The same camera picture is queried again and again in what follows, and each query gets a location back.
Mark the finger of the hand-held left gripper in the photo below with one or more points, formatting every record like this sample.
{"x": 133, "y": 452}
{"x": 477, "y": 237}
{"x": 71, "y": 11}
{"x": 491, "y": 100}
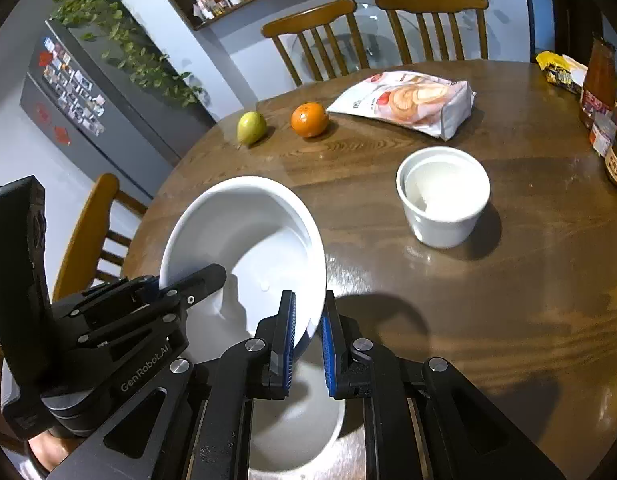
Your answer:
{"x": 113, "y": 295}
{"x": 198, "y": 282}

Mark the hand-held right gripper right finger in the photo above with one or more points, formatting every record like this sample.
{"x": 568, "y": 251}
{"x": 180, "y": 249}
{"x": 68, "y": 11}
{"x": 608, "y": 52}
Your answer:
{"x": 330, "y": 355}

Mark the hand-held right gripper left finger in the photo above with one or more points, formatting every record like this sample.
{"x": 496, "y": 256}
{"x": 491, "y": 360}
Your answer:
{"x": 288, "y": 345}

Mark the large white bowl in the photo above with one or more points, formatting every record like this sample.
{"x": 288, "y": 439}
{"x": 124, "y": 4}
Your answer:
{"x": 298, "y": 415}

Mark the medium white bowl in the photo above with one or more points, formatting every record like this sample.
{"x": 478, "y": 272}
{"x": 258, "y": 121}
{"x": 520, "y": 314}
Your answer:
{"x": 248, "y": 230}

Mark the small white bowl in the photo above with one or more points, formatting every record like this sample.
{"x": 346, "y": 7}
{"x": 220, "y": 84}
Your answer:
{"x": 438, "y": 220}

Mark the person's left hand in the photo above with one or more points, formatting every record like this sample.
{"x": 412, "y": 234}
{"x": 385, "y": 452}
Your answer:
{"x": 48, "y": 447}

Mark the wooden chair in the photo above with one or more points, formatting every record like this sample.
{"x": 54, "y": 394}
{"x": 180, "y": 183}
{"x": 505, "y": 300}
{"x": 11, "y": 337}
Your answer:
{"x": 308, "y": 17}
{"x": 96, "y": 220}
{"x": 431, "y": 1}

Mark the red paper decoration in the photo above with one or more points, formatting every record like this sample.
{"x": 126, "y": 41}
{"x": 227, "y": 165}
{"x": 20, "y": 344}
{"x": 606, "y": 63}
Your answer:
{"x": 62, "y": 136}
{"x": 42, "y": 112}

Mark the green pear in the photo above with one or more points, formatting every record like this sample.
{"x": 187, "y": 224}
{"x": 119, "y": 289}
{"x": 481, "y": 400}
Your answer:
{"x": 251, "y": 127}

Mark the grey refrigerator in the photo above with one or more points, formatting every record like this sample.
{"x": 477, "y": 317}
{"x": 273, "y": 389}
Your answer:
{"x": 128, "y": 125}

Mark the group of fridge photo magnets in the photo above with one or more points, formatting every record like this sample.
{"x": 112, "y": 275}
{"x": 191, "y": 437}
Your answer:
{"x": 73, "y": 87}

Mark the orange fruit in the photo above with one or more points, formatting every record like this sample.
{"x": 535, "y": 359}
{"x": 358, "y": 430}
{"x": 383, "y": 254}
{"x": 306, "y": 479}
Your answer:
{"x": 310, "y": 120}

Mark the green trailing vine plant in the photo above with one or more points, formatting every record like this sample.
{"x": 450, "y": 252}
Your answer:
{"x": 133, "y": 45}

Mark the white pink snack bag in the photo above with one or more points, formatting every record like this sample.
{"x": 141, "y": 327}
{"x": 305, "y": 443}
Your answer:
{"x": 413, "y": 102}

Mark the yellow snack packet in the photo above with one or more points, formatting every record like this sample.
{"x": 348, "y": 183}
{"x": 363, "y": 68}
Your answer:
{"x": 560, "y": 72}

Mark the red sauce bottle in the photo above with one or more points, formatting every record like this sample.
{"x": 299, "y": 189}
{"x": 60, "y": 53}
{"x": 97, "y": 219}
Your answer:
{"x": 598, "y": 85}

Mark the dark wooden door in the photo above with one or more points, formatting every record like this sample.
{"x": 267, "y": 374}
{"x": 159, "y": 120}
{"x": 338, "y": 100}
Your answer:
{"x": 573, "y": 10}

